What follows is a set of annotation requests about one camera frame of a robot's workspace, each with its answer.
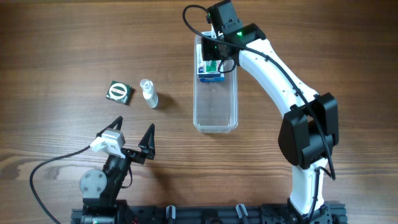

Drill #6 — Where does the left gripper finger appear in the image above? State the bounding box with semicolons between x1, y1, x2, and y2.
138;124;155;160
96;116;123;137

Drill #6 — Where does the white green medicine box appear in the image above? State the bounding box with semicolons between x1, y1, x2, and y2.
203;60;221;73

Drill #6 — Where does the white blue Hansaplast box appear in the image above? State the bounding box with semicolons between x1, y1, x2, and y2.
196;44;224;78

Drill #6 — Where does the green Zam-Buk tin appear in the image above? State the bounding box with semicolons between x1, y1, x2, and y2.
105;81;134;105

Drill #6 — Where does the blue yellow VapoDrops box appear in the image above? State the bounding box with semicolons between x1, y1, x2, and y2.
199;77;224;83

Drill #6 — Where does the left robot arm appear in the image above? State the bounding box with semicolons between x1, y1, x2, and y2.
71;116;155;224

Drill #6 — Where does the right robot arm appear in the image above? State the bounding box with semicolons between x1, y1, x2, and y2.
201;1;339;223

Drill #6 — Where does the clear plastic container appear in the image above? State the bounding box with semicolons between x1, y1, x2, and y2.
193;35;238;133

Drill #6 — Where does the white spray bottle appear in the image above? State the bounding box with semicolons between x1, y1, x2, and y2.
140;79;159;109

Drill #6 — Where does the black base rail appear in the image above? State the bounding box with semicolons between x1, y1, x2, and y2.
70;203;346;224

